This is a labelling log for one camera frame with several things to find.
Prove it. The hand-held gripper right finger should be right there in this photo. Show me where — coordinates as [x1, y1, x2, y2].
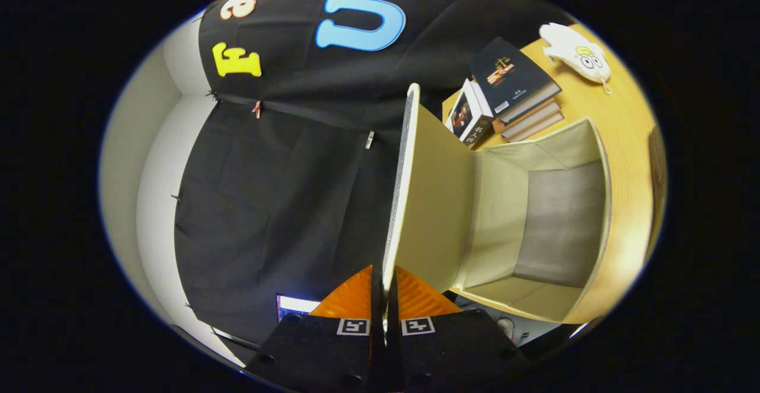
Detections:
[387, 266, 527, 393]

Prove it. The lit monitor screen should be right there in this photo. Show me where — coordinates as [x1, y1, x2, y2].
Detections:
[276, 293, 321, 322]

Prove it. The grey fabric storage box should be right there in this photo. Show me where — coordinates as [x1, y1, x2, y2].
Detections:
[383, 83, 612, 324]

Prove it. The brown cover book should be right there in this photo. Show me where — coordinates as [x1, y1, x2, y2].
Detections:
[493, 99, 562, 134]
[502, 113, 565, 143]

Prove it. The white cover book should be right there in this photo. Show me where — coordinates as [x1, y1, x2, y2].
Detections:
[445, 78, 495, 150]

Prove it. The black hardcover book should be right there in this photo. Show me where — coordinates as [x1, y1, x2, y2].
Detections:
[468, 37, 562, 123]

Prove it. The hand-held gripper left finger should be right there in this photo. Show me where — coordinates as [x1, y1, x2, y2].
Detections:
[245, 265, 387, 393]

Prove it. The black backdrop cloth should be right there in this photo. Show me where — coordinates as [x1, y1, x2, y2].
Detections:
[174, 0, 577, 346]

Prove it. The white cartoon face plush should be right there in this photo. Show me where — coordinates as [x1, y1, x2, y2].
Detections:
[539, 23, 612, 94]

